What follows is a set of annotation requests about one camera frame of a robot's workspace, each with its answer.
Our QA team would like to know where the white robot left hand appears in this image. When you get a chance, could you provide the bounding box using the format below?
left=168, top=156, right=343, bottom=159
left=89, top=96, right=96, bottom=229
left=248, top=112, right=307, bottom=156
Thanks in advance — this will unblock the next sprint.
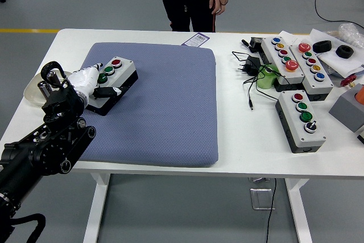
left=67, top=62, right=123, bottom=105

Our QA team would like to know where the grey three-button control box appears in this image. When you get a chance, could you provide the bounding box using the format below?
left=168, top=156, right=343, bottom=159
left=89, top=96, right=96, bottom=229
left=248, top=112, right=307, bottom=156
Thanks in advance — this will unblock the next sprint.
left=85, top=56, right=139, bottom=117

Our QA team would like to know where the grey five-button box, narrow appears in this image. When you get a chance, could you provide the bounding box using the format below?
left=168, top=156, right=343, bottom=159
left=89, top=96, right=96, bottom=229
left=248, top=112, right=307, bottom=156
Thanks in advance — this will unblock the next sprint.
left=260, top=36, right=305, bottom=92

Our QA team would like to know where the grey four-button selector box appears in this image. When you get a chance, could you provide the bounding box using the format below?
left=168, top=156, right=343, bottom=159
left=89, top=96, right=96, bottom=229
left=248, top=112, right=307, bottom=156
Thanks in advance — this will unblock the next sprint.
left=275, top=89, right=327, bottom=154

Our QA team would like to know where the grey five-button box, wide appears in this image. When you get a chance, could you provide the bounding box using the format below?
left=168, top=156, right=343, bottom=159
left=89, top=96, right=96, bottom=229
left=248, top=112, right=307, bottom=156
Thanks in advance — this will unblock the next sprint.
left=288, top=40, right=334, bottom=101

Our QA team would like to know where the silver metal cylinder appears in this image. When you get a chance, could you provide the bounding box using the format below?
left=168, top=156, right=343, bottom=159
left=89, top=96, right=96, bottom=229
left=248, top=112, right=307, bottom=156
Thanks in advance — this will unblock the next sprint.
left=38, top=81, right=51, bottom=98

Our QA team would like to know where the clear plastic dish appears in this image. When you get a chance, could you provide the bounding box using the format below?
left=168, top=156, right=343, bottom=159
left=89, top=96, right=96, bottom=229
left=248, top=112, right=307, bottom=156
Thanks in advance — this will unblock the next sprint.
left=23, top=71, right=75, bottom=108

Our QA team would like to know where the blue-grey padded mat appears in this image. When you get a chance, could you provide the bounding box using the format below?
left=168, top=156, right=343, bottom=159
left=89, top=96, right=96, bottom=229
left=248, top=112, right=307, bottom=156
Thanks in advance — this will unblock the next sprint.
left=74, top=42, right=220, bottom=167

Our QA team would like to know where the purple and white label card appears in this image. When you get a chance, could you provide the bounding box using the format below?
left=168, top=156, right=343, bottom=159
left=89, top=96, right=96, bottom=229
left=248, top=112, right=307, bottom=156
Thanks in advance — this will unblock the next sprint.
left=181, top=31, right=210, bottom=47

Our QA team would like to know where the white table leg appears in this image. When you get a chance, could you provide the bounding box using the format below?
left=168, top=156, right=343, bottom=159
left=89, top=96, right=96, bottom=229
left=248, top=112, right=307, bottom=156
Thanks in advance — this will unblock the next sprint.
left=285, top=179, right=313, bottom=243
left=82, top=173, right=111, bottom=243

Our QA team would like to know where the person's left hand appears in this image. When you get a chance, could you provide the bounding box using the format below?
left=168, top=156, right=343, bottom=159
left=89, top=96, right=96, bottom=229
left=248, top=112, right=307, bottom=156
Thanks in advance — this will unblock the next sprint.
left=209, top=0, right=227, bottom=16

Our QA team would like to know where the black power adapter plug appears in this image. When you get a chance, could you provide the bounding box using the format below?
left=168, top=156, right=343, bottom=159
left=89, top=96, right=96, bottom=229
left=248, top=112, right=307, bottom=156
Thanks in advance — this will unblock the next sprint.
left=235, top=56, right=262, bottom=76

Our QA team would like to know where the small black device box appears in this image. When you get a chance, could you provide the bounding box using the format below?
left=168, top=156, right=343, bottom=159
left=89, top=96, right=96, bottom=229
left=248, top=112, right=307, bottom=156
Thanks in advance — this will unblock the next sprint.
left=241, top=36, right=265, bottom=53

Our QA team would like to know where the green tape roll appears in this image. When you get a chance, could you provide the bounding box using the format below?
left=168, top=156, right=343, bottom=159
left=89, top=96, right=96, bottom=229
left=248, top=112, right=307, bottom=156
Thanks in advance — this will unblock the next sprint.
left=257, top=64, right=281, bottom=90

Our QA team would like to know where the metal floor outlet plate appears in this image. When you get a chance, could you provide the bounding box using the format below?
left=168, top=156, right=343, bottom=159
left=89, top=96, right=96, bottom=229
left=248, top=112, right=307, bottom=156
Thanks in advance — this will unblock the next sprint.
left=249, top=187, right=276, bottom=211

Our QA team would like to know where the white paper sheet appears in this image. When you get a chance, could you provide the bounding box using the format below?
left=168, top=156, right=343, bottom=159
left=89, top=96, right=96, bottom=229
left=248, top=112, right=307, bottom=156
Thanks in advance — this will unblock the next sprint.
left=278, top=28, right=364, bottom=79

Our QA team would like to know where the red valve knob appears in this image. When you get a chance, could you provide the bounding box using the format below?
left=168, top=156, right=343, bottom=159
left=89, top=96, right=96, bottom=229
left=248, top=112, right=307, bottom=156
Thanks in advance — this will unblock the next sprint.
left=341, top=74, right=358, bottom=88

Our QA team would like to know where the grey block box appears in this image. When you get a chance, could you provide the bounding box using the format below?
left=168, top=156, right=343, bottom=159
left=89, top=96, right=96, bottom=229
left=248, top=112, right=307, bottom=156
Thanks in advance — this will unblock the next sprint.
left=329, top=83, right=364, bottom=133

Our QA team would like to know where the clear plastic bag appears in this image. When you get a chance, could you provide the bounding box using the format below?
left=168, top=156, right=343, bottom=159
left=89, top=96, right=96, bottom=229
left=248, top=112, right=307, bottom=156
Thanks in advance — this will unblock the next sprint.
left=326, top=23, right=364, bottom=46

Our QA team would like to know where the black adapter cord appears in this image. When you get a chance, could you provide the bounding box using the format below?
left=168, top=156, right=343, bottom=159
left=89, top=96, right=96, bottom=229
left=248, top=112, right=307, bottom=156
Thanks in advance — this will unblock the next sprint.
left=231, top=51, right=288, bottom=110

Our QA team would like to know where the black cable under table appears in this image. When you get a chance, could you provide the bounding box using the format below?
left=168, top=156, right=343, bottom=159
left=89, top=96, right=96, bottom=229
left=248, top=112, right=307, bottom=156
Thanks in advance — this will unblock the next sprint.
left=263, top=179, right=278, bottom=243

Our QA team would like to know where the black foam ring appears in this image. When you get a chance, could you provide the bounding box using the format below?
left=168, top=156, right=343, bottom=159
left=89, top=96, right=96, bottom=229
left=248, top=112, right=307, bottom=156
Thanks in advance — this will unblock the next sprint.
left=312, top=39, right=332, bottom=53
left=335, top=45, right=355, bottom=60

